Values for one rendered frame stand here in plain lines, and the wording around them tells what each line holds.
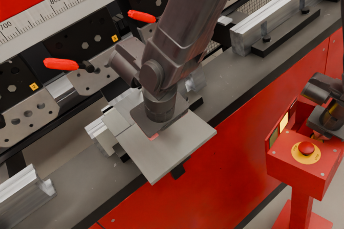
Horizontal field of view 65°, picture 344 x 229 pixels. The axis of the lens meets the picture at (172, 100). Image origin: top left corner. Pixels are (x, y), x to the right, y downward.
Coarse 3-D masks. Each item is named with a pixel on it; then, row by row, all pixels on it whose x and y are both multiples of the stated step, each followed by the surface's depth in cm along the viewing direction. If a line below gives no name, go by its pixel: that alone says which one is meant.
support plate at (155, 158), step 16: (112, 112) 73; (192, 112) 65; (112, 128) 69; (128, 128) 67; (176, 128) 63; (192, 128) 62; (208, 128) 60; (128, 144) 63; (144, 144) 62; (160, 144) 61; (176, 144) 60; (192, 144) 58; (144, 160) 59; (160, 160) 58; (176, 160) 57; (160, 176) 55
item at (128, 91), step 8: (120, 80) 72; (104, 88) 70; (112, 88) 71; (120, 88) 73; (128, 88) 74; (136, 88) 77; (104, 96) 71; (112, 96) 72; (120, 96) 75; (112, 104) 75
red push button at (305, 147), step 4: (300, 144) 73; (304, 144) 72; (308, 144) 72; (312, 144) 72; (300, 148) 72; (304, 148) 71; (308, 148) 71; (312, 148) 71; (304, 152) 71; (308, 152) 71; (312, 152) 71
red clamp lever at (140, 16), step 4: (128, 12) 58; (132, 12) 58; (136, 12) 58; (140, 12) 58; (132, 16) 58; (136, 16) 58; (140, 16) 59; (144, 16) 59; (148, 16) 60; (152, 16) 60; (140, 20) 59; (144, 20) 60; (148, 20) 60; (152, 20) 61; (156, 20) 62
